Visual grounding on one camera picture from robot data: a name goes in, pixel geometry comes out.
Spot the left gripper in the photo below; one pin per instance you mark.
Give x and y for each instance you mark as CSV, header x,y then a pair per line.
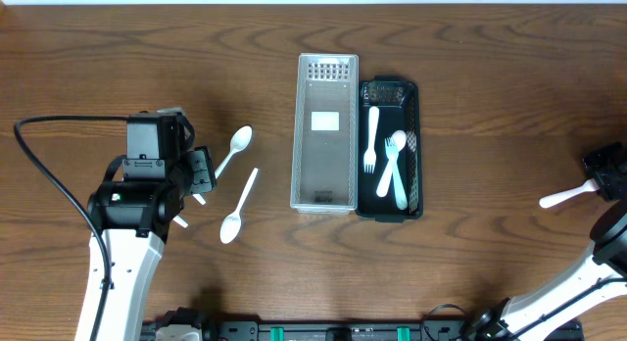
x,y
201,170

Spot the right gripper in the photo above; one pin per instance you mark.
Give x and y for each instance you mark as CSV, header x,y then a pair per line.
x,y
605,170

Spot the white fork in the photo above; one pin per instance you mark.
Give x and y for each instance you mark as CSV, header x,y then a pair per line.
x,y
554,199
369,157

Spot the white spoon bowl down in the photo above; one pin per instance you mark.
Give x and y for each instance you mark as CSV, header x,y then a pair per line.
x,y
232,224

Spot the pale green fork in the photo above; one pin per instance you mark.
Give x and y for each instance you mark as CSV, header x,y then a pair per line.
x,y
399,139

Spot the white spoon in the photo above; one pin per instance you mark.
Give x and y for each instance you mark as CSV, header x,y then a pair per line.
x,y
180,221
239,142
200,199
386,177

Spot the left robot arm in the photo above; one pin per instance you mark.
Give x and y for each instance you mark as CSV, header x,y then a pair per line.
x,y
140,195

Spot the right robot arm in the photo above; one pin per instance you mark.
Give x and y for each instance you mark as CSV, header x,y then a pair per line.
x,y
598,275

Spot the clear plastic basket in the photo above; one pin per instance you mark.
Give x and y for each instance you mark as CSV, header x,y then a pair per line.
x,y
325,163

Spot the white sticker label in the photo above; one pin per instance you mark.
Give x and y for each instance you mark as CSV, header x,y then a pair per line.
x,y
325,121

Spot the black plastic basket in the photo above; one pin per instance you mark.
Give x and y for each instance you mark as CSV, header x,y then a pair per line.
x,y
397,101

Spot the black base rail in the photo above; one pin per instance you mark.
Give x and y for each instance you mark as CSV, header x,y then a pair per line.
x,y
188,324

